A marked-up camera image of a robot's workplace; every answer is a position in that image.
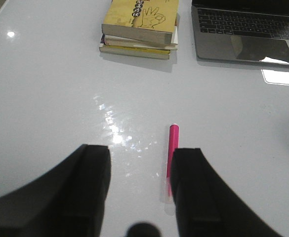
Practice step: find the middle white book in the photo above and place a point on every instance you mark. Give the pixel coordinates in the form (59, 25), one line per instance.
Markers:
(139, 43)

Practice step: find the grey laptop computer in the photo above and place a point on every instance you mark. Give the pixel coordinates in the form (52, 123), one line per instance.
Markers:
(254, 31)

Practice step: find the yellow book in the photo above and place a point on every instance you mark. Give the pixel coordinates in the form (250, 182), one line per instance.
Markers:
(136, 52)
(144, 20)

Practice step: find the bottom yellow book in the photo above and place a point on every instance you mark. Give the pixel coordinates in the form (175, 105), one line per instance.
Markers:
(136, 52)

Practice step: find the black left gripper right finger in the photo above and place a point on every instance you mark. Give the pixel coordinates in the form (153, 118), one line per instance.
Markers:
(205, 205)

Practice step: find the pink highlighter pen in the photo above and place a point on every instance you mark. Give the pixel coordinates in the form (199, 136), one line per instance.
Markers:
(171, 145)

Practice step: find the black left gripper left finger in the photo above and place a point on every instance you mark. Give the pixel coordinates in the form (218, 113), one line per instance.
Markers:
(67, 201)

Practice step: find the top yellow book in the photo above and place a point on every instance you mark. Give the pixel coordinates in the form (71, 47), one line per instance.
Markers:
(144, 20)

